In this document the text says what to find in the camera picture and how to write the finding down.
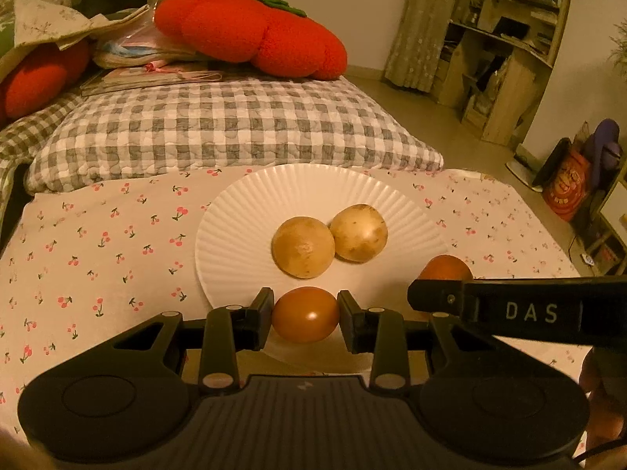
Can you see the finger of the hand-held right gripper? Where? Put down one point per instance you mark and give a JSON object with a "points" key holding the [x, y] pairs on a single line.
{"points": [[433, 296]]}

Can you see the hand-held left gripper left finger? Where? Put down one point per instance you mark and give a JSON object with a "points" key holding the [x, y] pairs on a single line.
{"points": [[267, 313]]}

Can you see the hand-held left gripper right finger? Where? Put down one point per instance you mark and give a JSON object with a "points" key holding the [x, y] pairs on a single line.
{"points": [[345, 316]]}

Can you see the round orange tangerine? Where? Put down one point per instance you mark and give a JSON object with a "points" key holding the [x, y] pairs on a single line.
{"points": [[304, 314], [443, 269]]}

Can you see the white ribbed plate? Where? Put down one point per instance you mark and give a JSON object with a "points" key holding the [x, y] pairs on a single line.
{"points": [[235, 235]]}

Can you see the large pale yellow pear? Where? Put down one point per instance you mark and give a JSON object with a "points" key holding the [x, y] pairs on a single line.
{"points": [[358, 232], [303, 249]]}

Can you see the person's leg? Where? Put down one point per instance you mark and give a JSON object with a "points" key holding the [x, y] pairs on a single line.
{"points": [[595, 401]]}

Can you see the red shopping bag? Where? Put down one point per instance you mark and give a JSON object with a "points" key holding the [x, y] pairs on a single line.
{"points": [[568, 186]]}

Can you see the black flat panel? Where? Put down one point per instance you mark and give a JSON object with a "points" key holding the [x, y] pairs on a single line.
{"points": [[553, 161]]}

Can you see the cherry print bed sheet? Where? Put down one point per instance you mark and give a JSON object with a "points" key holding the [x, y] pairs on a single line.
{"points": [[98, 264]]}

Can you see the purple object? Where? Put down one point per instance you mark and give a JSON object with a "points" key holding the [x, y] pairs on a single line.
{"points": [[605, 142]]}

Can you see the grey white checkered pillow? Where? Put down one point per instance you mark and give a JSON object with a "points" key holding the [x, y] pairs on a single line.
{"points": [[220, 122]]}

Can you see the wooden shelf unit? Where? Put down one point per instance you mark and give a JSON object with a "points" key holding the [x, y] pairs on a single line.
{"points": [[509, 83]]}

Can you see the beige patterned curtain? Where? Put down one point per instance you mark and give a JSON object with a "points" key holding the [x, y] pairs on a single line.
{"points": [[421, 34]]}

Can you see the stack of magazines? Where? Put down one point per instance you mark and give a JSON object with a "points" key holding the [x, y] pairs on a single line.
{"points": [[147, 78]]}

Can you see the green potted plant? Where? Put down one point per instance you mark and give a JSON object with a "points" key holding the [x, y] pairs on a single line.
{"points": [[619, 54]]}

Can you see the persimmon shaped plush cushion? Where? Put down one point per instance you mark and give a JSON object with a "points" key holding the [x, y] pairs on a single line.
{"points": [[245, 29], [34, 83]]}

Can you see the clear plastic bag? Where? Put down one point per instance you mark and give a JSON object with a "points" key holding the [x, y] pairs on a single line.
{"points": [[132, 49]]}

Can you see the grey white checkered blanket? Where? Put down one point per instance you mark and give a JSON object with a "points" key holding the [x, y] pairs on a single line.
{"points": [[29, 132]]}

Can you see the beige floral cloth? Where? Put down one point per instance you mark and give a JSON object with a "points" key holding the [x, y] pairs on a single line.
{"points": [[49, 24]]}

